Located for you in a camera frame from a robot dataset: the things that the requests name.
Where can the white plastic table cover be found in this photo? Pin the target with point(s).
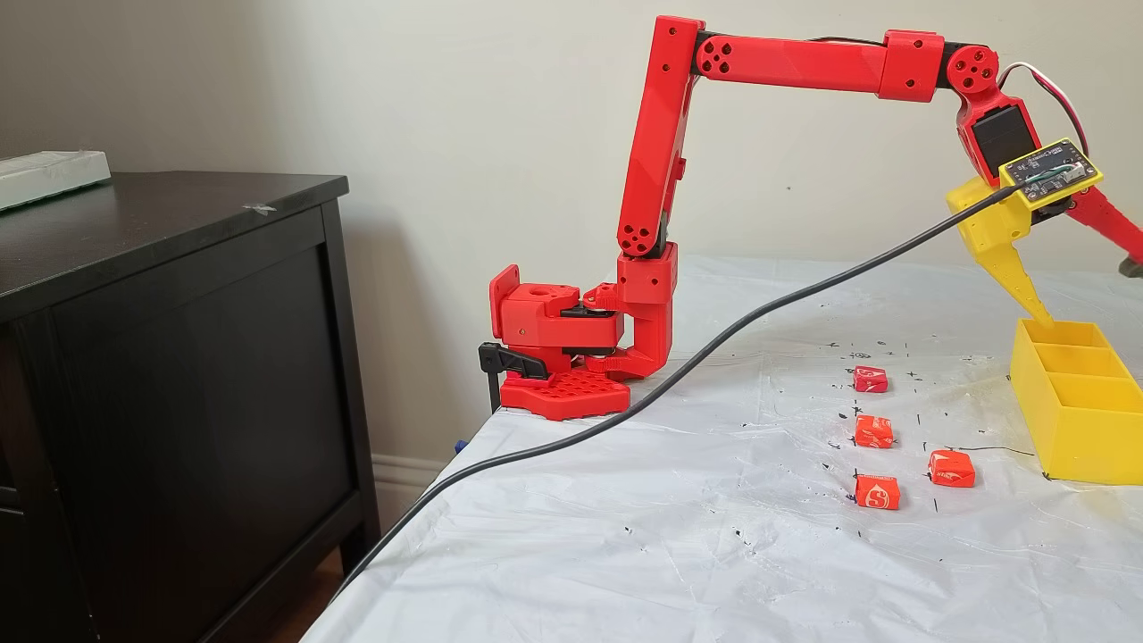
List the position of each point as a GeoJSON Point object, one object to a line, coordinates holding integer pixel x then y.
{"type": "Point", "coordinates": [625, 554]}

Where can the dark wooden cabinet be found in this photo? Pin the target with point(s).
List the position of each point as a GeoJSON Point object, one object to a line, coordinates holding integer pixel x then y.
{"type": "Point", "coordinates": [179, 402]}

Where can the yellow three-compartment box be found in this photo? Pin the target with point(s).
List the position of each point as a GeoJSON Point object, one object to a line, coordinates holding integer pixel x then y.
{"type": "Point", "coordinates": [1080, 438]}

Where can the red candy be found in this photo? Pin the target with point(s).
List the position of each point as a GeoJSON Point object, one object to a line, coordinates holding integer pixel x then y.
{"type": "Point", "coordinates": [870, 379]}

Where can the camera board on yellow mount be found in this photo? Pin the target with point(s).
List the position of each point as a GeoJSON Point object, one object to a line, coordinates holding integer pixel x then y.
{"type": "Point", "coordinates": [1049, 171]}

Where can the orange candy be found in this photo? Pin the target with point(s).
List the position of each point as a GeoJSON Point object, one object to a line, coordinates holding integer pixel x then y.
{"type": "Point", "coordinates": [877, 491]}
{"type": "Point", "coordinates": [951, 468]}
{"type": "Point", "coordinates": [874, 431]}

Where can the black table clamp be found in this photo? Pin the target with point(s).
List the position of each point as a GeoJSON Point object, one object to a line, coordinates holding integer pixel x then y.
{"type": "Point", "coordinates": [513, 360]}

